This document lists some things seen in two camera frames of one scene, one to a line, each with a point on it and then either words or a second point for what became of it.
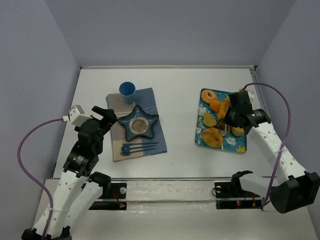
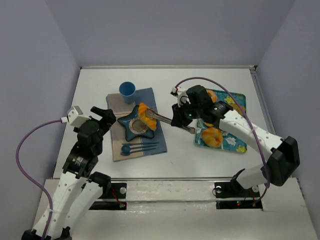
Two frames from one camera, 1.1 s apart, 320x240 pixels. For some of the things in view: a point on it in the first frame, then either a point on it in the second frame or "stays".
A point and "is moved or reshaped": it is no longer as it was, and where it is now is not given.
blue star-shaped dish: [139, 123] stays
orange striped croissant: [224, 105] is moved or reshaped
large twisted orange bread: [212, 137] stays
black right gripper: [231, 120] -> [180, 118]
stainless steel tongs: [227, 129] -> [160, 117]
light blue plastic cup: [127, 90] stays
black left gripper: [105, 119] stays
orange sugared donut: [208, 96] stays
